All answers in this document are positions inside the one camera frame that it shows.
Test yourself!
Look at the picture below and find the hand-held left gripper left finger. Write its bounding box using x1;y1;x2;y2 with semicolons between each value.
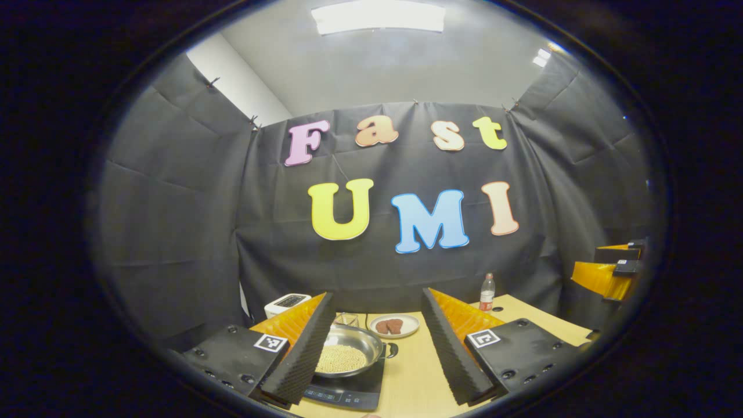
183;291;336;407

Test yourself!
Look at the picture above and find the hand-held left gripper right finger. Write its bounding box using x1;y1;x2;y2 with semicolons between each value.
422;287;590;406

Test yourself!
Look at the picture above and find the stainless steel pot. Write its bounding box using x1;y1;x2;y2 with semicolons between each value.
313;324;399;379

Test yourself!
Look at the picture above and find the black induction cooktop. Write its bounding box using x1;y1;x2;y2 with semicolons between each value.
302;360;385;412

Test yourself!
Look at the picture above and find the pile of soybeans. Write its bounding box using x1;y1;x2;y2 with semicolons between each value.
316;344;367;373

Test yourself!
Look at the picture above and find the round white plate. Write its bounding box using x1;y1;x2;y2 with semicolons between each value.
369;313;420;340

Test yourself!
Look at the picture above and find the white toaster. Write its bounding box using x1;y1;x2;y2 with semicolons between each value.
264;293;312;319

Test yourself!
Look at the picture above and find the plastic water bottle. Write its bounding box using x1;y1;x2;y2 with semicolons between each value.
479;273;496;313

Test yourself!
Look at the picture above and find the black backdrop cloth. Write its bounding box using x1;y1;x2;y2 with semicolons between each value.
93;52;662;349

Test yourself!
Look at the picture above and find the small ceiling light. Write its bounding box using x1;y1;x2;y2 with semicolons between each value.
532;44;561;67

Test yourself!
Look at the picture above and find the large ceiling light panel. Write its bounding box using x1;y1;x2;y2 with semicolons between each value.
311;0;446;34

